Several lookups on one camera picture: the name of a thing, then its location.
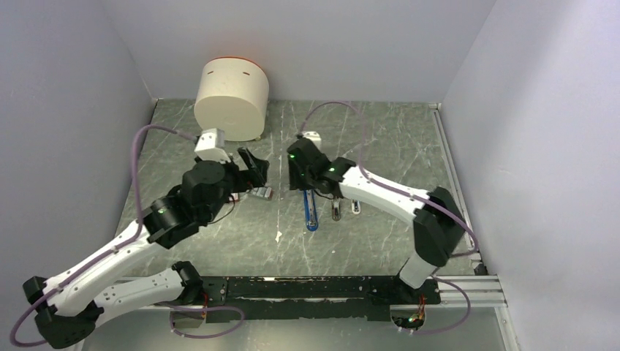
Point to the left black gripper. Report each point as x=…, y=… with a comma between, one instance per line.
x=255, y=175

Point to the staple box tray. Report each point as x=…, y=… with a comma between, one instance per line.
x=265, y=192

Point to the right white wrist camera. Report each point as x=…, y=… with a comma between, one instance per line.
x=314, y=137

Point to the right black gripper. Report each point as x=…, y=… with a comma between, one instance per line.
x=294, y=180

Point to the white cylindrical container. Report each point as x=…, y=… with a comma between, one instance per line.
x=233, y=96

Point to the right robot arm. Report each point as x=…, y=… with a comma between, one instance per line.
x=438, y=225

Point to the beige small stapler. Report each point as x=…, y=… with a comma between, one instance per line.
x=335, y=210

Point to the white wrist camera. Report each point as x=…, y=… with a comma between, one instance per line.
x=210, y=146
x=314, y=137

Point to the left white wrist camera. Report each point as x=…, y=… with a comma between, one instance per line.
x=210, y=146

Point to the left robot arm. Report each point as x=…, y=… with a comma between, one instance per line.
x=68, y=307

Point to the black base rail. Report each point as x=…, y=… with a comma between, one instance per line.
x=312, y=297

